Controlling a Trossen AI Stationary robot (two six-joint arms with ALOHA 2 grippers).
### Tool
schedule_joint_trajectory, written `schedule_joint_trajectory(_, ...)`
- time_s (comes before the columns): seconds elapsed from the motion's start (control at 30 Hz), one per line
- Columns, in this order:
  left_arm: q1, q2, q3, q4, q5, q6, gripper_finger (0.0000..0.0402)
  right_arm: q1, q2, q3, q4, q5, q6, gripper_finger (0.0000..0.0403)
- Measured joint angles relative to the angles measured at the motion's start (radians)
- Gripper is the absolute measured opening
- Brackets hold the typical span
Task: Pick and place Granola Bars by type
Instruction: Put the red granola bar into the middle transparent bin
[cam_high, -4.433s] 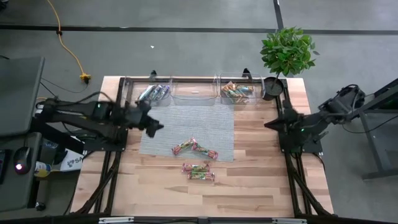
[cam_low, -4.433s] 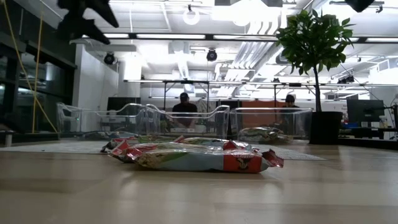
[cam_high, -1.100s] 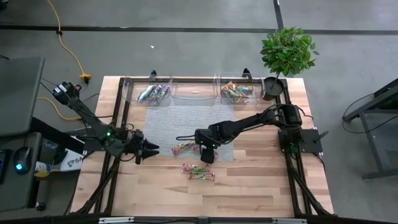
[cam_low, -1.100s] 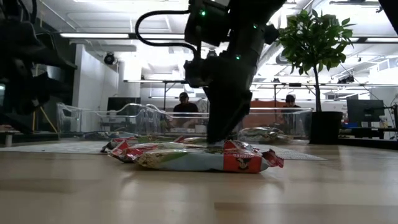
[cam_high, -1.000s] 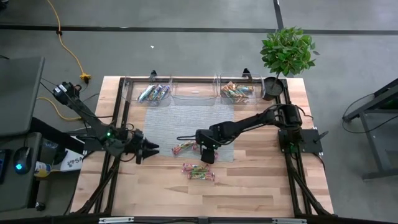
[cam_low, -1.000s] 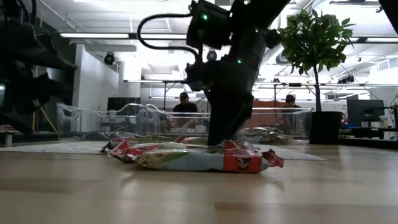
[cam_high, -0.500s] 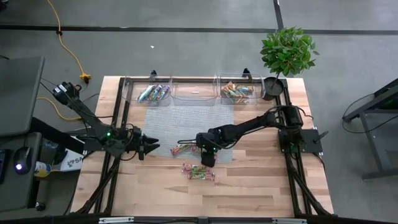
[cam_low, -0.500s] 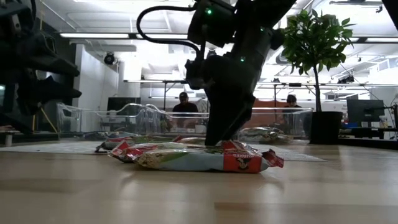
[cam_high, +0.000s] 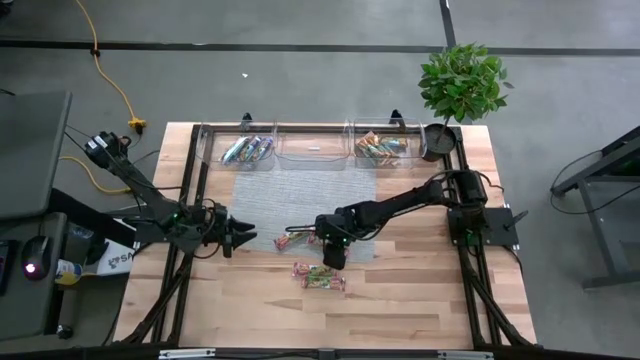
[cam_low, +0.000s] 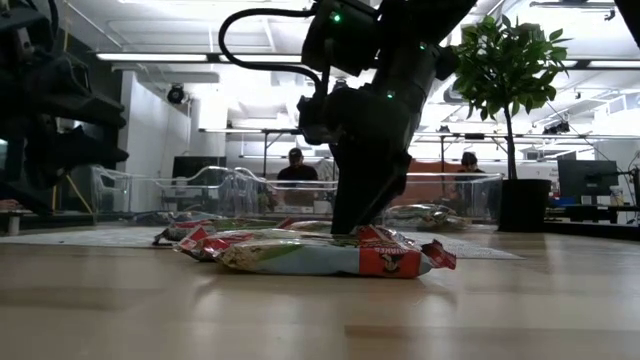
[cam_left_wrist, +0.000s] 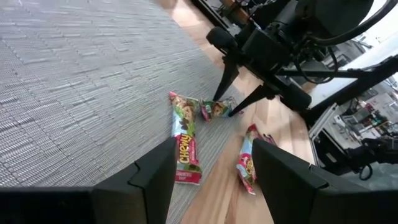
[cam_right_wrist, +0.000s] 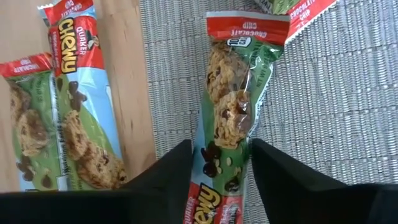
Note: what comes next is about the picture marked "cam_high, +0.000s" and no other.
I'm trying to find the black metal table frame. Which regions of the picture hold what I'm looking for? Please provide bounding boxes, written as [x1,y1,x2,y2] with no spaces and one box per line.
[113,122,539,351]

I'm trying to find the green plant in black pot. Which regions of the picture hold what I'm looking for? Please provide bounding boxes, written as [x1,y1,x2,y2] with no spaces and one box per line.
[417,43,515,163]

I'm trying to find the snack packets pile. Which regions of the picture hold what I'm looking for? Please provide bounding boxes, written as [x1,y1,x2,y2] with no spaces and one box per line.
[355,144,401,167]

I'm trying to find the silver metal bracket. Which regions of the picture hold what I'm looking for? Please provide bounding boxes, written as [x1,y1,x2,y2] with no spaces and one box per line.
[158,348,217,360]
[437,349,495,360]

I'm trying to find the white printed box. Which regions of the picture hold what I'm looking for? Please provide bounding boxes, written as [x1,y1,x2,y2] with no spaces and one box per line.
[93,238,136,278]

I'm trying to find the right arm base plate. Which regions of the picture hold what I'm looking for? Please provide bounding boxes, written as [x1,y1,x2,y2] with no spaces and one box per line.
[446,206,521,248]

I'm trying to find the gray desk top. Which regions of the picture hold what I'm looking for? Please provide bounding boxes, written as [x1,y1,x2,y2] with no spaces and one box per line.
[0,89,73,221]

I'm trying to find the black computer mouse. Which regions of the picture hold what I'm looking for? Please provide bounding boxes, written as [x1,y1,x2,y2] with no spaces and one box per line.
[20,234,52,282]

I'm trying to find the white yellow bottle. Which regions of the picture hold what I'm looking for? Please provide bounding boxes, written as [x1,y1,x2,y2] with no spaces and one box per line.
[53,258,85,287]

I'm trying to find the dark gray side desk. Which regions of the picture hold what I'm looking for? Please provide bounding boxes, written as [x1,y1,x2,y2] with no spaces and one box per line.
[0,211,69,342]

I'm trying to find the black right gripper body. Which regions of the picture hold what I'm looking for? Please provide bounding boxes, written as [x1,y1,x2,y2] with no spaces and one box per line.
[322,243,348,271]

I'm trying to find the black metal stand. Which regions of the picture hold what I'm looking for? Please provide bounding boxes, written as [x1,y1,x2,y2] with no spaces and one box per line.
[549,124,640,291]

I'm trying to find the gray woven placemat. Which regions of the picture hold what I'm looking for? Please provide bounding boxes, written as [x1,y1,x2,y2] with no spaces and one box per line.
[224,148,378,262]

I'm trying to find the yellow extension cable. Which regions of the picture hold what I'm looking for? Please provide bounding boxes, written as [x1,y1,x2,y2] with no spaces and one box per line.
[58,155,132,196]
[74,0,149,136]

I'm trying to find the clear plastic bin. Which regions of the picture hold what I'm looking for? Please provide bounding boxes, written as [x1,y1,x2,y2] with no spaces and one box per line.
[352,117,427,170]
[198,119,277,173]
[273,119,352,172]

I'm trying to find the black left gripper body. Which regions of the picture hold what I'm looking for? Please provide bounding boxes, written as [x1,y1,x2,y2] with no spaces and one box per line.
[198,201,237,259]

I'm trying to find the candy bars in right bin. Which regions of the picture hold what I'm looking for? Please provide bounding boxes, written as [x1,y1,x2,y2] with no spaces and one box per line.
[355,130,396,159]

